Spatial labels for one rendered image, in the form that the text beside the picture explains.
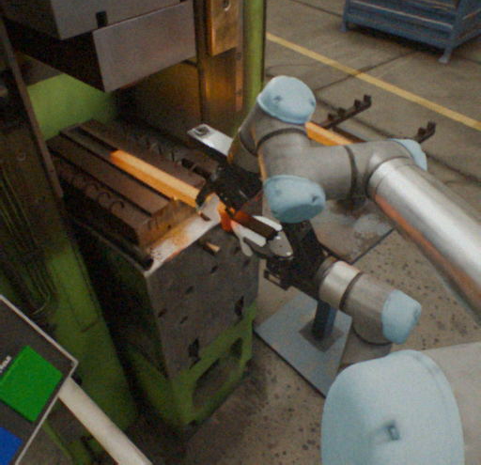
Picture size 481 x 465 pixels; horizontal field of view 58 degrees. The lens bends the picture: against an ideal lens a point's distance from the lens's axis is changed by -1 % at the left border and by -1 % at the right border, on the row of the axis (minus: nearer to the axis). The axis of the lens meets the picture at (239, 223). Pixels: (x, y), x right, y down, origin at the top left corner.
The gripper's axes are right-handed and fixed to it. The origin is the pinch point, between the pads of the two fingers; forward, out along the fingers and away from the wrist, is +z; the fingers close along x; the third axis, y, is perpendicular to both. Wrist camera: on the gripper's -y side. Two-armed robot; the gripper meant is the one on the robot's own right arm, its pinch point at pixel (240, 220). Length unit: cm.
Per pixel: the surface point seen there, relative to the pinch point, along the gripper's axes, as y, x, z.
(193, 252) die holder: 13.7, -3.1, 11.3
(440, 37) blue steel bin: 84, 370, 83
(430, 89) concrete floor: 103, 304, 59
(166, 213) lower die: 5.0, -4.1, 17.1
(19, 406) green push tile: 0.9, -46.5, -0.6
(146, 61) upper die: -27.9, -3.5, 16.5
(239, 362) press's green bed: 85, 14, 14
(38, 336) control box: -1.6, -39.4, 5.1
